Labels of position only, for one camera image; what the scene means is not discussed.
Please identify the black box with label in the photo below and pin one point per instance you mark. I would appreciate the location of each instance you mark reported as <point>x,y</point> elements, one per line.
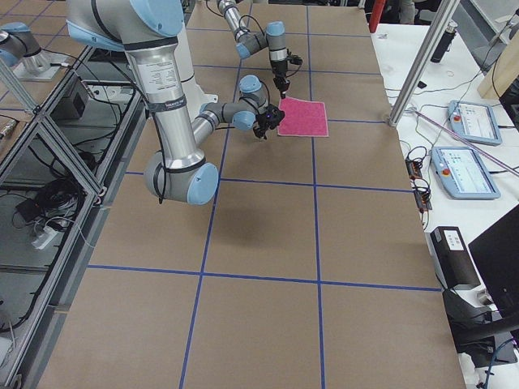
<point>454,263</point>

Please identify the black cylinder bottle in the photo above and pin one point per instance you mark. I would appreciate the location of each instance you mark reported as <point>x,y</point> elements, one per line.
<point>445,42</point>

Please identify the black monitor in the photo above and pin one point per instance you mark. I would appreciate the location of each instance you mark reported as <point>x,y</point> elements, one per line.
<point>495,254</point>

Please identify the far teach pendant tablet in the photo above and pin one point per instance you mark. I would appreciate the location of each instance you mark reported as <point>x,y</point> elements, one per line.
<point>474,122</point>

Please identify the black power adapter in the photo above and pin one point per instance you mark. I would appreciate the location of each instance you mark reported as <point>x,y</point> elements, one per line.
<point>29,210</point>

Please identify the white power strip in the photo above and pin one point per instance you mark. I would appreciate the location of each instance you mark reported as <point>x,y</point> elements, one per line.
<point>44,238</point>

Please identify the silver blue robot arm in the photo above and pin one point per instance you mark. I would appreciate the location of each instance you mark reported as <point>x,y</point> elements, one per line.
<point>249,43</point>
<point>148,32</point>

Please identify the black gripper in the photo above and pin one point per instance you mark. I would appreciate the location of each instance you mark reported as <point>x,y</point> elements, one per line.
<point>279,73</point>
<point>264,122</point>

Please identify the pink grey microfibre towel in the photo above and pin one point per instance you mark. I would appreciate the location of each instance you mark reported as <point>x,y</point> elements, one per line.
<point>303,118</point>

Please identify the teach pendant tablet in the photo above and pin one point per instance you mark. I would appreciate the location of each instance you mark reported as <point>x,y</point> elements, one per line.
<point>474,122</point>
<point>463,174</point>

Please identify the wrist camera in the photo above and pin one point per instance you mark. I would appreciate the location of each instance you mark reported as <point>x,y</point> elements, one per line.
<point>294,60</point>

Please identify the aluminium frame post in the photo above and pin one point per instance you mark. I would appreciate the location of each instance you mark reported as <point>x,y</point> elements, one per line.
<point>429,43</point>

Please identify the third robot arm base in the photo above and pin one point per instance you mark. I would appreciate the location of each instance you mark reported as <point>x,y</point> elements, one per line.
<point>21,51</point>

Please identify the near teach pendant tablet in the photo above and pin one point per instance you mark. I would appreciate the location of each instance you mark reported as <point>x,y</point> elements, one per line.
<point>463,174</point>

